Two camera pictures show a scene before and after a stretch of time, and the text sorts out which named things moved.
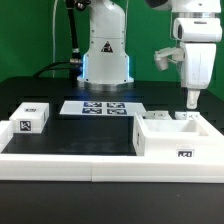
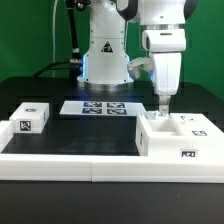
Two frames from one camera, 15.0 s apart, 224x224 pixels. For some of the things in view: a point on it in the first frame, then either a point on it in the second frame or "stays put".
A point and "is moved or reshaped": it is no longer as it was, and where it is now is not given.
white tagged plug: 187,115 is moved or reshaped
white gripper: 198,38 to 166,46
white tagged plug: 157,115 stays put
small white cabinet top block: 30,117 stays put
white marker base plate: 102,108 stays put
